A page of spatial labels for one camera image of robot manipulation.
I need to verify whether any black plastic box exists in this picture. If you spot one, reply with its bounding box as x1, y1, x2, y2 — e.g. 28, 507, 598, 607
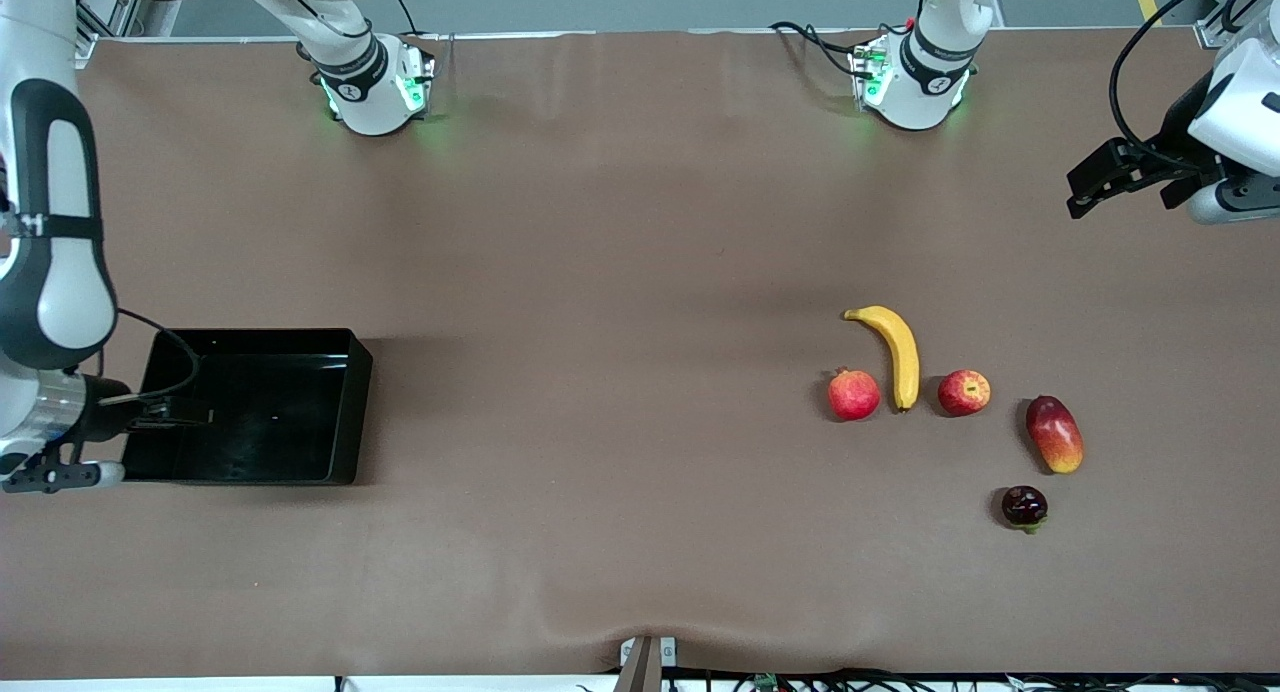
122, 328, 374, 487

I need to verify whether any red yellow apple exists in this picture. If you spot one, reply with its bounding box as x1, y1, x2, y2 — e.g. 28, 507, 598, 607
937, 368, 992, 416

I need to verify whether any yellow banana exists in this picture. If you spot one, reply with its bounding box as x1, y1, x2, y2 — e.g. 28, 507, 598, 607
843, 305, 920, 412

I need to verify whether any red yellow mango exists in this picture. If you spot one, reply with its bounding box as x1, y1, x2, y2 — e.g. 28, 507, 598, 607
1025, 395, 1085, 475

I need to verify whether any red pomegranate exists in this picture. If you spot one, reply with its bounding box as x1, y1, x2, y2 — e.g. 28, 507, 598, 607
827, 366, 882, 422

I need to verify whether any dark purple mangosteen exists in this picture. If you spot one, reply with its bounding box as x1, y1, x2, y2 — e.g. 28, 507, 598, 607
1001, 485, 1050, 535

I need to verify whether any brown table mat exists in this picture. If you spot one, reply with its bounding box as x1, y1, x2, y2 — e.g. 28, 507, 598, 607
0, 27, 1280, 679

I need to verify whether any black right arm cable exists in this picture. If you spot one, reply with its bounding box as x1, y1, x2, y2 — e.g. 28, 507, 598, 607
100, 307, 201, 408

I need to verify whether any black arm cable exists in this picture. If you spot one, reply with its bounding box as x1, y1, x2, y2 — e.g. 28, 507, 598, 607
1108, 0, 1261, 168
100, 307, 201, 408

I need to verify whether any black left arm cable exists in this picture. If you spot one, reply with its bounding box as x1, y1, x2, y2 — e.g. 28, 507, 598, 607
1108, 0, 1261, 168

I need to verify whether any aluminium frame profile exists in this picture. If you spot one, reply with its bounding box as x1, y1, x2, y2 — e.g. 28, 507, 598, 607
75, 0, 183, 45
1193, 0, 1280, 49

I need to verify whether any black base cable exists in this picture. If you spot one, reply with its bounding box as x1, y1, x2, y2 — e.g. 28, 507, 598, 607
768, 20, 873, 79
378, 0, 427, 39

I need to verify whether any grey camera post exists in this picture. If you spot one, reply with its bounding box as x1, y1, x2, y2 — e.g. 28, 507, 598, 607
613, 636, 663, 692

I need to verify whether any silver camera bracket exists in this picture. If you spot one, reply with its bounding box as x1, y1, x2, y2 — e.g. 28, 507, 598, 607
619, 636, 678, 669

